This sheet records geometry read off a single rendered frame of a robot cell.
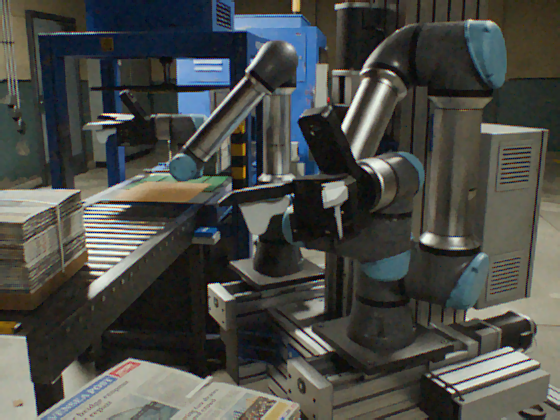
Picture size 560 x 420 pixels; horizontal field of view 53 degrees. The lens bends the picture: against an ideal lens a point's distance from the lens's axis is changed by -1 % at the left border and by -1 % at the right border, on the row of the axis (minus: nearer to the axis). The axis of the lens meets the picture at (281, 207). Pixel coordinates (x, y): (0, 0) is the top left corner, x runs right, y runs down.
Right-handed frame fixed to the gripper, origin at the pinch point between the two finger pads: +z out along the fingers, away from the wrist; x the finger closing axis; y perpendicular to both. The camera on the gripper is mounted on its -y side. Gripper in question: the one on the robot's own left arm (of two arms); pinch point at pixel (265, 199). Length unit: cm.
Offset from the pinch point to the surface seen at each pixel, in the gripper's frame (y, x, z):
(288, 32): -79, 236, -337
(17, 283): 23, 94, -16
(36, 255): 18, 94, -22
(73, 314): 33, 85, -24
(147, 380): 35, 42, -11
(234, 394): 37.6, 26.7, -17.6
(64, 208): 9, 105, -38
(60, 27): -161, 635, -388
